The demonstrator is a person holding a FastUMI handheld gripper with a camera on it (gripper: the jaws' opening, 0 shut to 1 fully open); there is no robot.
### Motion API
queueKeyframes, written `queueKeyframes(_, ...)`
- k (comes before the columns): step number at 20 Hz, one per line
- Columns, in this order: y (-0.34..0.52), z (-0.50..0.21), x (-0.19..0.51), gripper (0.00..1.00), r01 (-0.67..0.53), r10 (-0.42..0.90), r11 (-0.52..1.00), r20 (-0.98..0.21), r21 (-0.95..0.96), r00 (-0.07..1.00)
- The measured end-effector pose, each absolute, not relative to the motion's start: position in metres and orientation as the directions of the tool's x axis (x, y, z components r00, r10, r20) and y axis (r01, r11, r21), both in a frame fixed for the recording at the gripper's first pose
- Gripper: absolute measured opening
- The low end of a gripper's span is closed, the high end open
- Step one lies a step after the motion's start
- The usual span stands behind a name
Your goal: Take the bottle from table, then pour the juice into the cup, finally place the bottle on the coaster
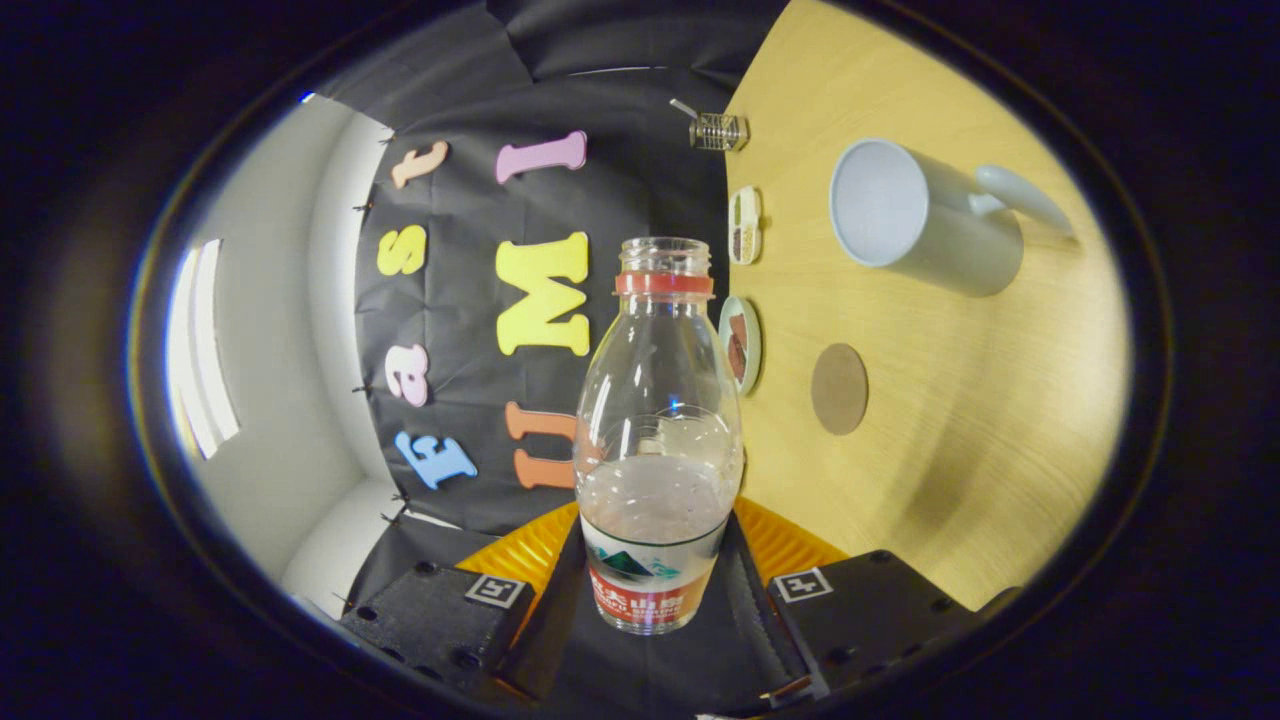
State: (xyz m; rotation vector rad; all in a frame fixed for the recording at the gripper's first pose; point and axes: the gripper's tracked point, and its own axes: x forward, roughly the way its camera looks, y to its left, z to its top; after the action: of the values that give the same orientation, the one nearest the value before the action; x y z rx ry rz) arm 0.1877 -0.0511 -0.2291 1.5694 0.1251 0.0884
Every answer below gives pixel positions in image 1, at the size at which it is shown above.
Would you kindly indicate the white divided seasoning dish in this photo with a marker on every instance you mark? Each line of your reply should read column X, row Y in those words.
column 745, row 205

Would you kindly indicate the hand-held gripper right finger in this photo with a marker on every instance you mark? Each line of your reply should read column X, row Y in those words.
column 870, row 620

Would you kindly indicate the metal spoon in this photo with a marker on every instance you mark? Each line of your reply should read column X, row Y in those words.
column 682, row 107

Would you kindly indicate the pale green plate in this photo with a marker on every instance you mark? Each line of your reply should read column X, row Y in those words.
column 755, row 345

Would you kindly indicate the round brown coaster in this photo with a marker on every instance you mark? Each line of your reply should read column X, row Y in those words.
column 840, row 390

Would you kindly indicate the large ceiling light panel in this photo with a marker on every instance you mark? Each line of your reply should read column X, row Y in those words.
column 205, row 350

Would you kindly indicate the wooden table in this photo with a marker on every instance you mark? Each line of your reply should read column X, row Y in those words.
column 980, row 450

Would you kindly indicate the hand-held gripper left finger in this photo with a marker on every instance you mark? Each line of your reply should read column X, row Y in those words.
column 435, row 612

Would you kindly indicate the brown meat slice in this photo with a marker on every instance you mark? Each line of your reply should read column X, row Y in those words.
column 736, row 362
column 739, row 328

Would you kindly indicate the pale grey cup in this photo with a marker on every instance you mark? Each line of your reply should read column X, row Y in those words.
column 950, row 240

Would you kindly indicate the clear juice bottle red label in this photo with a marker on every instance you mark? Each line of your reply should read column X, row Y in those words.
column 655, row 480

